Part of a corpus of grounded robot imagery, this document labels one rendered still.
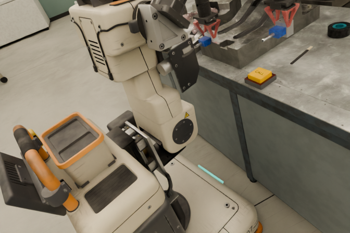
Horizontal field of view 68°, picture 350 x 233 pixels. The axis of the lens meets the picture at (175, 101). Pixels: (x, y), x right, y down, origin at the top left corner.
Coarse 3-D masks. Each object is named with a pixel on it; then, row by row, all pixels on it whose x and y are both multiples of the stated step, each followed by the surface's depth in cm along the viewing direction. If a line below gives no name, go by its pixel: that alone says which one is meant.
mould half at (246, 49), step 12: (252, 0) 127; (240, 12) 127; (252, 12) 121; (264, 12) 116; (300, 12) 113; (312, 12) 117; (228, 24) 125; (252, 24) 117; (264, 24) 113; (300, 24) 116; (228, 36) 113; (252, 36) 107; (264, 36) 107; (204, 48) 122; (216, 48) 113; (228, 48) 106; (240, 48) 102; (252, 48) 106; (264, 48) 109; (228, 60) 110; (240, 60) 105; (252, 60) 108
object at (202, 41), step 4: (208, 32) 116; (212, 32) 115; (204, 36) 117; (208, 36) 115; (216, 36) 115; (200, 40) 115; (204, 40) 114; (208, 40) 114; (212, 40) 115; (200, 44) 115; (204, 44) 114; (208, 44) 115
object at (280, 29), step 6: (282, 18) 96; (276, 24) 96; (282, 24) 94; (270, 30) 94; (276, 30) 93; (282, 30) 93; (288, 30) 94; (270, 36) 93; (276, 36) 94; (282, 36) 96; (288, 36) 95
